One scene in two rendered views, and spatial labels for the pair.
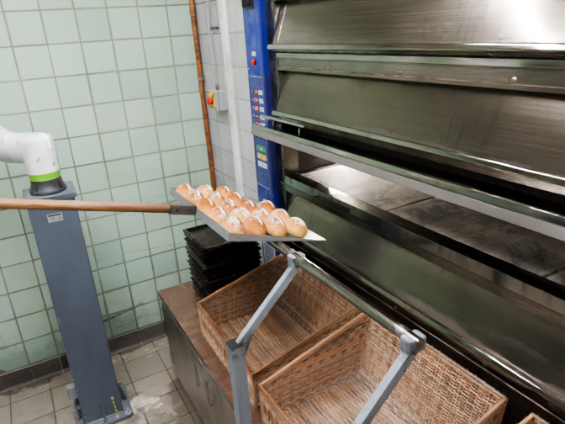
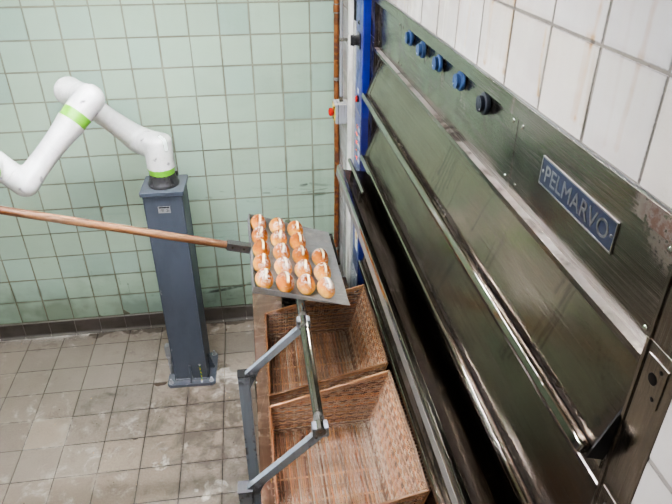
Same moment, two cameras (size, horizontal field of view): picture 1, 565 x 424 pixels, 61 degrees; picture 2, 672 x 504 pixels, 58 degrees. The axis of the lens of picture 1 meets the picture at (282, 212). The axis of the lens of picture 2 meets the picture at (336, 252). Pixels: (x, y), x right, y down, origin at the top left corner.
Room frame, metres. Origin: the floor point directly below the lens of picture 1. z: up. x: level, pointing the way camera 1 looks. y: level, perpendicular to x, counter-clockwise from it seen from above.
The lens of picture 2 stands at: (-0.24, -0.70, 2.43)
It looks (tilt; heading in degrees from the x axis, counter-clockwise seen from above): 31 degrees down; 20
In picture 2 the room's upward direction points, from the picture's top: straight up
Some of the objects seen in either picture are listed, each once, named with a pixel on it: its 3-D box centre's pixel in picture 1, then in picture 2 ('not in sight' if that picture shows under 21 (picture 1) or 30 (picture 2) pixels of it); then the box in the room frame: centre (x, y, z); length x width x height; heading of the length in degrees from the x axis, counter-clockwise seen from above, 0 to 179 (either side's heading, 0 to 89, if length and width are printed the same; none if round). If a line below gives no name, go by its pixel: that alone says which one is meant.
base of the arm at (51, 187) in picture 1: (46, 181); (164, 173); (2.05, 1.02, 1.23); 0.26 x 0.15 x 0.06; 26
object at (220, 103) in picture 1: (218, 99); (340, 111); (2.57, 0.30, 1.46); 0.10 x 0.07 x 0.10; 28
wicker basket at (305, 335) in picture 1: (276, 317); (321, 348); (1.65, 0.05, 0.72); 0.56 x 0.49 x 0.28; 27
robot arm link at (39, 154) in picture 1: (37, 155); (157, 152); (2.00, 1.01, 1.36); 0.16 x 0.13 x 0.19; 69
